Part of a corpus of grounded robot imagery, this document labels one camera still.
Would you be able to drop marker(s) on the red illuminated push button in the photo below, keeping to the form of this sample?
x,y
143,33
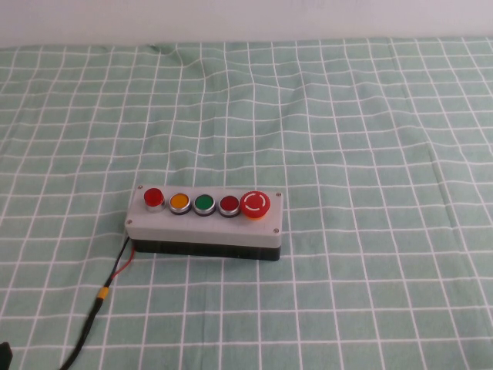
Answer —
x,y
153,197

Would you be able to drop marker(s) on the red mushroom emergency stop button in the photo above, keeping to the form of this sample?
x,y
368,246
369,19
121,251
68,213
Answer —
x,y
255,203

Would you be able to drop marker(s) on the dark red push button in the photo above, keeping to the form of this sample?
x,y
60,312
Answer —
x,y
229,203

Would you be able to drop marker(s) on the green push button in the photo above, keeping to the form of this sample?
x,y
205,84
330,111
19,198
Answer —
x,y
204,202

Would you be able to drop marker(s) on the grey black button control box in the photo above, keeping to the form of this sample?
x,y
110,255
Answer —
x,y
204,231

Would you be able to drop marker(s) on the yellow push button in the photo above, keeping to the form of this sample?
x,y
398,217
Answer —
x,y
180,201

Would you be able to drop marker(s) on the green white checked tablecloth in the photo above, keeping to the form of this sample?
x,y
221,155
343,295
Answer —
x,y
346,154

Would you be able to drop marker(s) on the black object at table edge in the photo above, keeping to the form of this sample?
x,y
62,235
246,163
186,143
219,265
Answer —
x,y
5,356

